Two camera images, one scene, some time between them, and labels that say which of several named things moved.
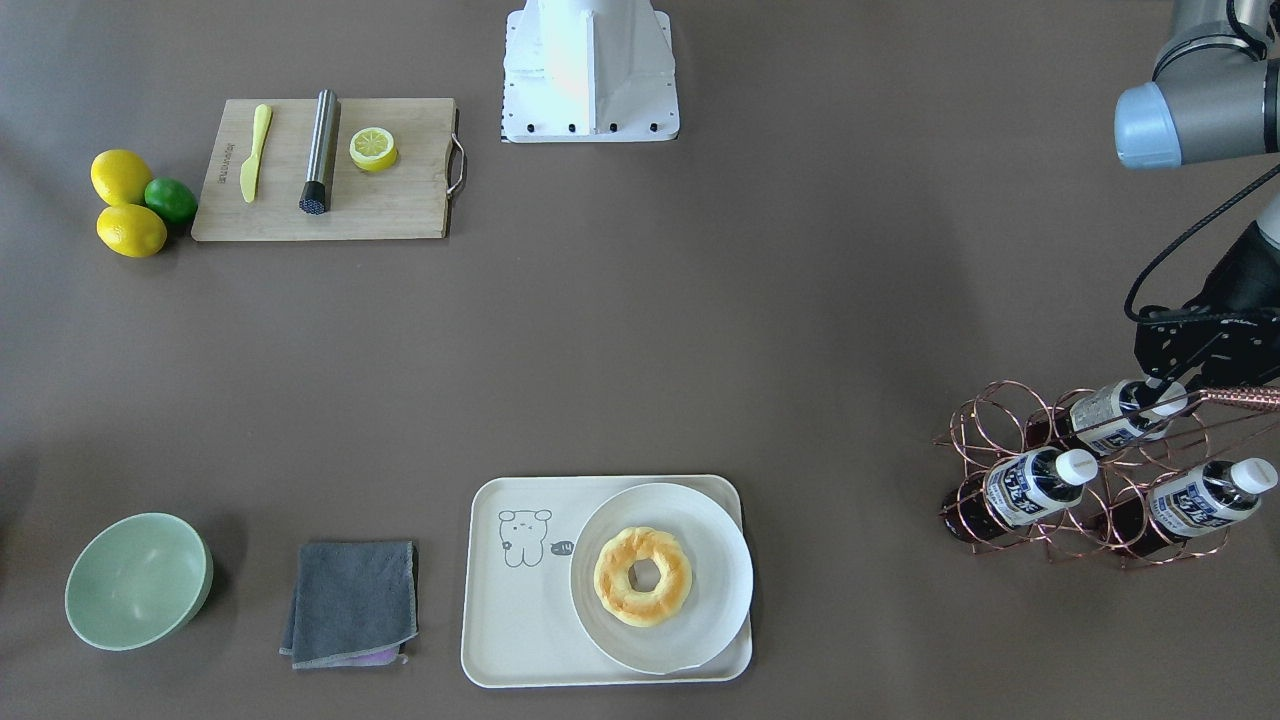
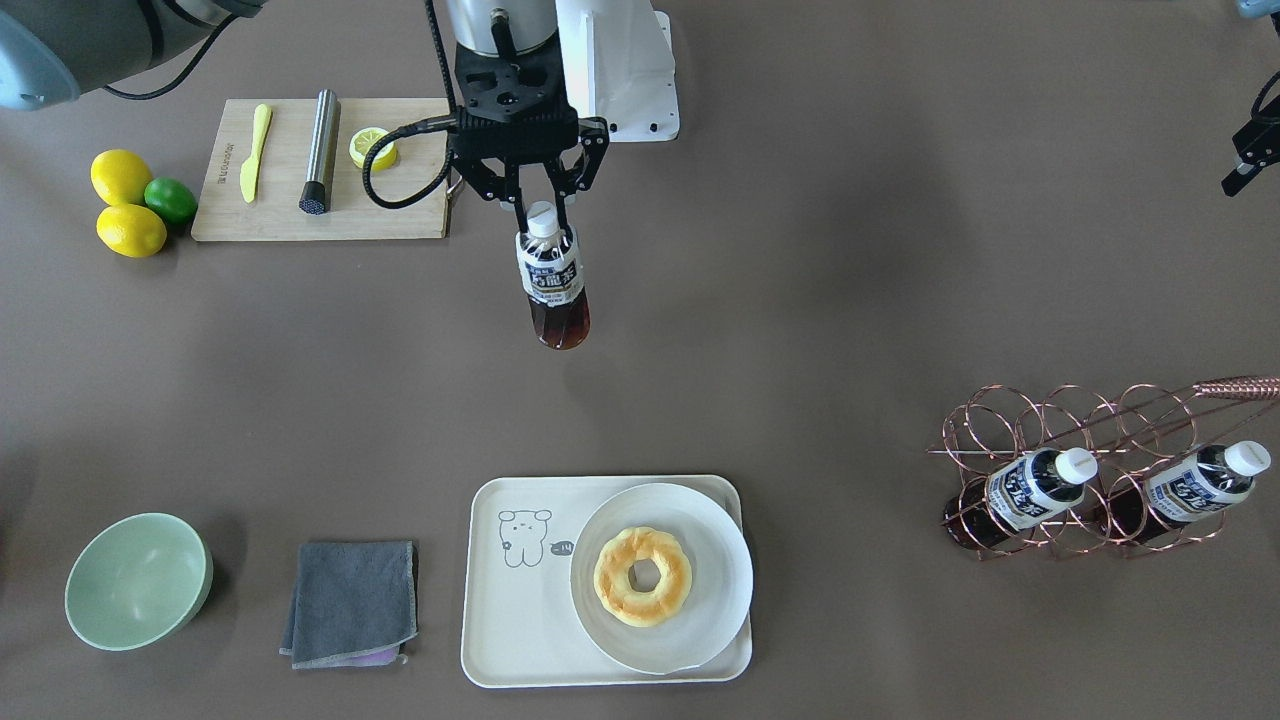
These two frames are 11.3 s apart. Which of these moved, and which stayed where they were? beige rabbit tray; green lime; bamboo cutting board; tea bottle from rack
Moved: tea bottle from rack
Stayed: green lime; beige rabbit tray; bamboo cutting board
